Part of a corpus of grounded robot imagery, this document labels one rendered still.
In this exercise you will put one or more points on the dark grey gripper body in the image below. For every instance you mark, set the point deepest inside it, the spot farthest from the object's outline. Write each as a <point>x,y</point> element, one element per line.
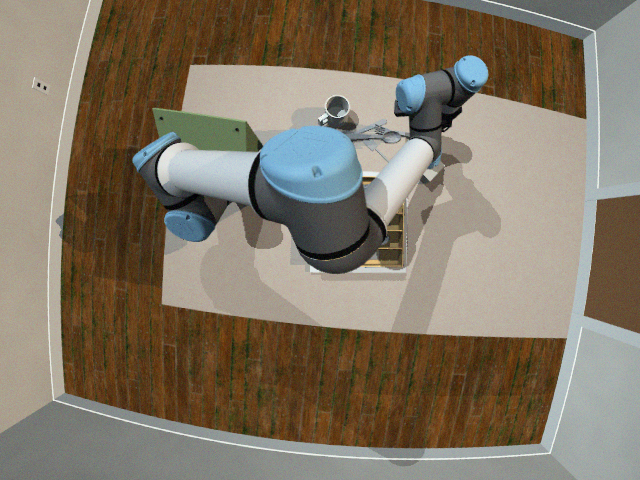
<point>447,120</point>

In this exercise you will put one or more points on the grey mug with white rim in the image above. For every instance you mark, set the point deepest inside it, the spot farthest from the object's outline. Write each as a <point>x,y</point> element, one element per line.
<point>337,106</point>

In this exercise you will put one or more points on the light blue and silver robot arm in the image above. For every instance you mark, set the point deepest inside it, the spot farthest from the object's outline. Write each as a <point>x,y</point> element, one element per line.
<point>312,178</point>

